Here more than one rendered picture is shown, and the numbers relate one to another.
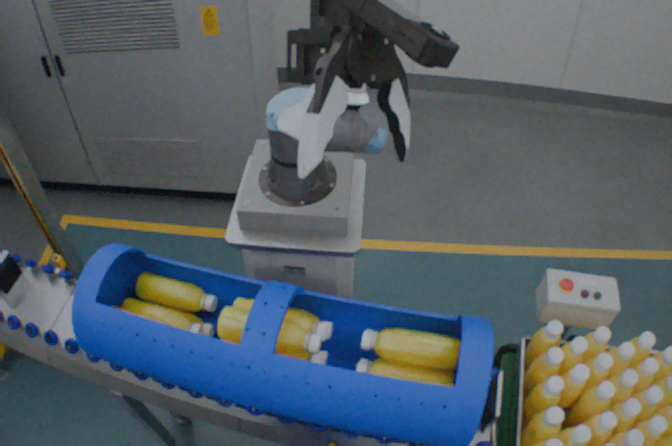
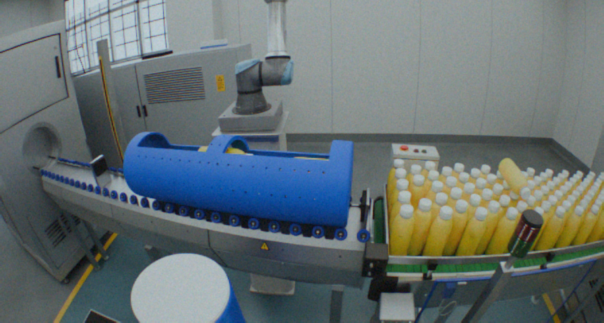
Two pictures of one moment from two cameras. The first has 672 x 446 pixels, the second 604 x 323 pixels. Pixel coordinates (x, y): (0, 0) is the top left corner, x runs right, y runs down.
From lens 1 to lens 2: 0.61 m
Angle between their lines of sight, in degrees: 19
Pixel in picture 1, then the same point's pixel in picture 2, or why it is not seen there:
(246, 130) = not seen: hidden behind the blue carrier
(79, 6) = (157, 77)
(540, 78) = (402, 129)
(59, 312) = (122, 189)
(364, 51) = not seen: outside the picture
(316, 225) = (259, 123)
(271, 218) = (236, 121)
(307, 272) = not seen: hidden behind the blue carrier
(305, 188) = (253, 106)
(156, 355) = (161, 167)
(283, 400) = (226, 183)
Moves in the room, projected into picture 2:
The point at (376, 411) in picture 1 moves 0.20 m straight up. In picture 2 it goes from (281, 181) to (276, 115)
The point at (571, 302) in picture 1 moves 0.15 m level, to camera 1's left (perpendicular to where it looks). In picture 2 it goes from (408, 154) to (373, 156)
